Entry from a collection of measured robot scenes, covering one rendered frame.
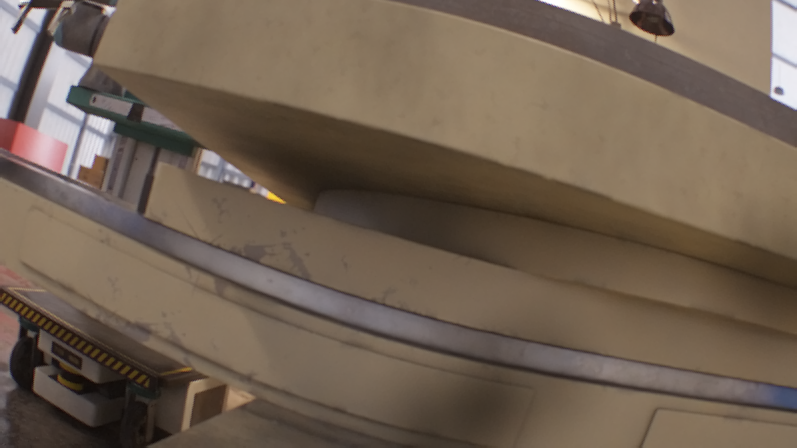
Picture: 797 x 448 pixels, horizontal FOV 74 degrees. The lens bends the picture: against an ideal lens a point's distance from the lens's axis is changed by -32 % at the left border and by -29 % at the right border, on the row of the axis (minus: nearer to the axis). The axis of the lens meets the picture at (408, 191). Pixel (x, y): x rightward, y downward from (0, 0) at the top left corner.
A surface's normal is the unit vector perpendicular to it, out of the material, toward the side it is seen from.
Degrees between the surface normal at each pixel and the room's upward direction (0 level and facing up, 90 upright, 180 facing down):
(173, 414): 90
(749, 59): 90
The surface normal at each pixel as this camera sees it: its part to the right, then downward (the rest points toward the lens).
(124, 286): -0.05, -0.15
